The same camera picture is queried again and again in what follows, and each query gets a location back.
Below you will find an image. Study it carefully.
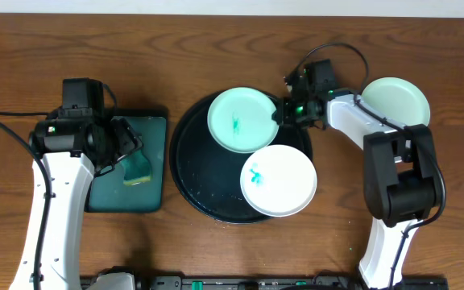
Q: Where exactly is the green yellow sponge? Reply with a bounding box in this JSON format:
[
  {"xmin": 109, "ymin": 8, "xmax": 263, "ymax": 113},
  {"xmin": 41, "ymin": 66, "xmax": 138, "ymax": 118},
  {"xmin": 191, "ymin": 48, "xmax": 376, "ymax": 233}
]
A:
[{"xmin": 120, "ymin": 152, "xmax": 152, "ymax": 186}]

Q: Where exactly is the mint green plate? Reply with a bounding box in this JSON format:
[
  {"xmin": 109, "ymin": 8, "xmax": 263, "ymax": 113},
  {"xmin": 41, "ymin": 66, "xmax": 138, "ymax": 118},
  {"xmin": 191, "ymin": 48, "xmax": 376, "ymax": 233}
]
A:
[
  {"xmin": 207, "ymin": 87, "xmax": 279, "ymax": 153},
  {"xmin": 362, "ymin": 77, "xmax": 430, "ymax": 126}
]

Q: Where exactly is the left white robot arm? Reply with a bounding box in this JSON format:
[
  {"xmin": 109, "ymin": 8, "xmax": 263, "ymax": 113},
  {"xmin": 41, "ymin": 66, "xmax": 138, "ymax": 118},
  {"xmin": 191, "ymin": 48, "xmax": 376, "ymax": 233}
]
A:
[{"xmin": 10, "ymin": 78, "xmax": 143, "ymax": 289}]

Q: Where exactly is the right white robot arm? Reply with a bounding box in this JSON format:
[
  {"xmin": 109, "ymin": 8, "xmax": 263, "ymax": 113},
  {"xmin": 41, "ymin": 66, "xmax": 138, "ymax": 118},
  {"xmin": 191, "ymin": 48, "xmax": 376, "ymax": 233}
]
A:
[{"xmin": 272, "ymin": 60, "xmax": 446, "ymax": 289}]

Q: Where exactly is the black rectangular sponge tray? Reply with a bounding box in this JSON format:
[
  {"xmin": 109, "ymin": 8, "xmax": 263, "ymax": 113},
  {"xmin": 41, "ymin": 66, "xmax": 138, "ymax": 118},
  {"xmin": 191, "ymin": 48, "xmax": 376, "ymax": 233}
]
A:
[{"xmin": 85, "ymin": 107, "xmax": 168, "ymax": 213}]

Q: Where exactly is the round black tray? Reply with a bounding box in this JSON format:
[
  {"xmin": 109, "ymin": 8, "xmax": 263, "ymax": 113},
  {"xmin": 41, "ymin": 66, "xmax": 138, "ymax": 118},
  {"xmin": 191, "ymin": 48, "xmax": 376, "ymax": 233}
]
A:
[{"xmin": 169, "ymin": 93, "xmax": 313, "ymax": 224}]

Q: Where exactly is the white plate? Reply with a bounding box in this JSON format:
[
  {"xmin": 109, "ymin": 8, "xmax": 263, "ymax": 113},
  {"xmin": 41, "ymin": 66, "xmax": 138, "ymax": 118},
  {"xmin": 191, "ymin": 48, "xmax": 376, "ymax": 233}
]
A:
[{"xmin": 239, "ymin": 145, "xmax": 317, "ymax": 218}]

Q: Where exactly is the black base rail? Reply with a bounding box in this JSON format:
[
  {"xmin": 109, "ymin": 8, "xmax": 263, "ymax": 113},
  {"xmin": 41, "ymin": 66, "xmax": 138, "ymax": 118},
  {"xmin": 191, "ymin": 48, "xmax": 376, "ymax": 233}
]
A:
[{"xmin": 79, "ymin": 275, "xmax": 449, "ymax": 290}]

